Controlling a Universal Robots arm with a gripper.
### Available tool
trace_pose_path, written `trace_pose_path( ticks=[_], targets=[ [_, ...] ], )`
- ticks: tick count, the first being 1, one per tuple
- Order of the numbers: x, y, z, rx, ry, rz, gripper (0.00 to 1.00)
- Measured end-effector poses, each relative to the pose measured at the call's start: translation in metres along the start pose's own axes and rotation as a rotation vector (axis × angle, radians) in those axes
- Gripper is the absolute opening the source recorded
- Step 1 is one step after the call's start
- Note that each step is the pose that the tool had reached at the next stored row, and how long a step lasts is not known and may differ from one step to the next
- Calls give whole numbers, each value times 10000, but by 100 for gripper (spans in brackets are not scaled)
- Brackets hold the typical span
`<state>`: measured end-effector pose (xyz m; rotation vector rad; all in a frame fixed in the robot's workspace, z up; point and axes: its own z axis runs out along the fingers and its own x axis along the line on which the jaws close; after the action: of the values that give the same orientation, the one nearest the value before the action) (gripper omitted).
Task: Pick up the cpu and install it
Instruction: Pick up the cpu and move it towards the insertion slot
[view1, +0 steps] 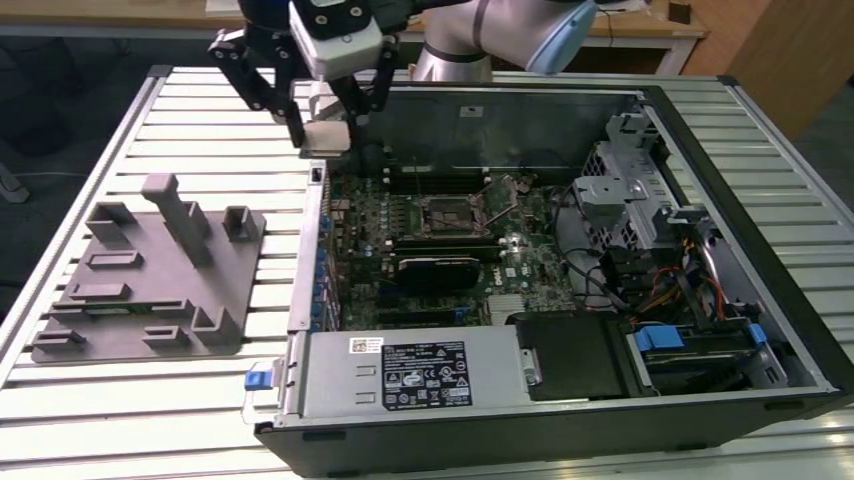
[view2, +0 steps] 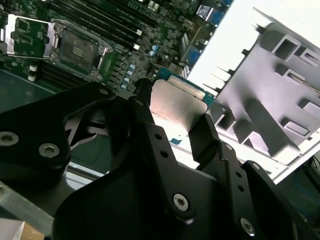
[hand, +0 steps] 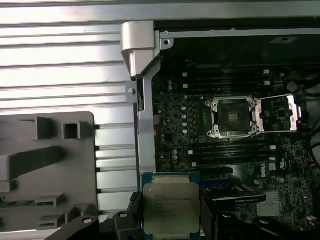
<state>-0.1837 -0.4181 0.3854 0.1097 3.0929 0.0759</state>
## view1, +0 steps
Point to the black open PC case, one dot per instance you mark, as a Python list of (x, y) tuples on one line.
[(468, 445)]

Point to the black graphics card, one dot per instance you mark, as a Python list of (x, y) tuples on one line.
[(437, 272)]

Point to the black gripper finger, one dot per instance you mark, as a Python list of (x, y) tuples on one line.
[(387, 65), (241, 60)]

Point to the wooden desk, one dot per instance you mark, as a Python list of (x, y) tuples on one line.
[(134, 20)]

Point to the black plastic shroud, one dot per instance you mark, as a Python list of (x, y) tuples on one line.
[(574, 355)]

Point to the green RAM stick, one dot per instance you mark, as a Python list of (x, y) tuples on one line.
[(117, 310)]

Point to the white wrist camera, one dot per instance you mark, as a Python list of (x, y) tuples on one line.
[(341, 45)]

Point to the black RAM slot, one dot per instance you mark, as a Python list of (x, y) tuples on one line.
[(454, 190), (441, 245), (454, 183), (447, 254), (454, 171), (454, 177)]

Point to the wooden cabinet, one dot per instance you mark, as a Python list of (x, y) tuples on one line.
[(788, 60)]

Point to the small silver heatsink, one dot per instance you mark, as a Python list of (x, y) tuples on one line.
[(509, 309)]

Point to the grey parts rack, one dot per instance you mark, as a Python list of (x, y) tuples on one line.
[(167, 280)]

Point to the green motherboard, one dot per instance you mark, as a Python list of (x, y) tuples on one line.
[(534, 280)]

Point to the white box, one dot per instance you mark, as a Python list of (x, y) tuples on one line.
[(223, 5)]

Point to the grey case bracket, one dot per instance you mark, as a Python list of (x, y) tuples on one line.
[(322, 102)]

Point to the blue case latch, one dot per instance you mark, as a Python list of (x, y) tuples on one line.
[(259, 381)]

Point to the small dark box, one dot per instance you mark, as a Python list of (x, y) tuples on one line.
[(680, 12)]

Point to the silver CPU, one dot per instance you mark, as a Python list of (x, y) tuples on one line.
[(327, 137)]

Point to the grey power supply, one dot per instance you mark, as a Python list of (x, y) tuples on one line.
[(334, 370)]

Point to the silver drive cage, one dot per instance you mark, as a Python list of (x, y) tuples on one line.
[(621, 197)]

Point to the hard disk in blue carrier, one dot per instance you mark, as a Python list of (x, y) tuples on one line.
[(657, 340)]

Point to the grey floor stand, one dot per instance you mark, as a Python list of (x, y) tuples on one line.
[(14, 192)]

